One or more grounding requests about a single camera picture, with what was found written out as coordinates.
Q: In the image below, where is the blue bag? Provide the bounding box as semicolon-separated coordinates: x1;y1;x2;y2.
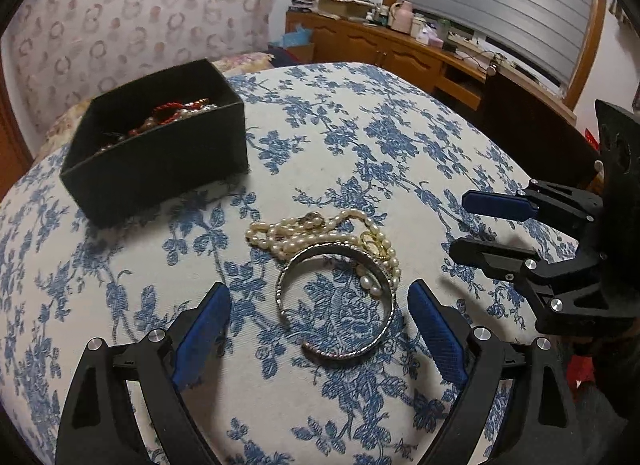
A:
282;28;315;49

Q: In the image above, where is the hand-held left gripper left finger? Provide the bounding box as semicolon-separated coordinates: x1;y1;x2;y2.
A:
55;281;232;465

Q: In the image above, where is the dark wooden chair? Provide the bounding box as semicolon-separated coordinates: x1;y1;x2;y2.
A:
479;68;602;189

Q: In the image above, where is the grey window blind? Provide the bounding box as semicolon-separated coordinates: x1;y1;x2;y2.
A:
400;0;601;87

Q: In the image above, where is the cardboard box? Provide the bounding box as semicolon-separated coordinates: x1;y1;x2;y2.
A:
317;0;377;19

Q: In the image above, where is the circle patterned wall curtain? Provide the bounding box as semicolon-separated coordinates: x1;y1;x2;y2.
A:
0;0;287;132

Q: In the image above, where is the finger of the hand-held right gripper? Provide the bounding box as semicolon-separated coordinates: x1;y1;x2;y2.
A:
461;179;604;237
448;237;609;337

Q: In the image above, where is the wooden louvered wardrobe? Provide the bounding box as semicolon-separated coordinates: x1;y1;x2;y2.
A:
0;88;34;187

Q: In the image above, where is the gold ring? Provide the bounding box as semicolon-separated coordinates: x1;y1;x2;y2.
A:
360;230;392;259

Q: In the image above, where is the pink kettle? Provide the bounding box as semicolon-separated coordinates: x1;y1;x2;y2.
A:
390;0;414;31

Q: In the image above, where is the black jewelry box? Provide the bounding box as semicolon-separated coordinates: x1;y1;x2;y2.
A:
60;58;249;227

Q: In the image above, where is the blue floral cloth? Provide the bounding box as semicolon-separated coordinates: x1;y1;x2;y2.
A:
0;62;597;465

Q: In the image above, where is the dark red bead bracelet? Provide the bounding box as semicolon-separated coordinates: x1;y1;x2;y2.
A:
127;100;201;139

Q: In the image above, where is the silver bangle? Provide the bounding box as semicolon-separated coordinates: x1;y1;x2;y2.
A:
275;242;399;359

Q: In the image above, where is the wooden cabinet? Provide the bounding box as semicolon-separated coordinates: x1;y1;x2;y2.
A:
285;9;576;122

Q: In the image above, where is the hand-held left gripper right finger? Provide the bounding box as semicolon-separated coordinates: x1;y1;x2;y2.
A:
407;279;581;465

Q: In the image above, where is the pearl bracelet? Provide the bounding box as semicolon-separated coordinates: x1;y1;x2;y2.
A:
177;98;219;119

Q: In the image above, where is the pearl necklace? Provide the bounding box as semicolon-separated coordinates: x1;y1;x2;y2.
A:
245;210;404;297

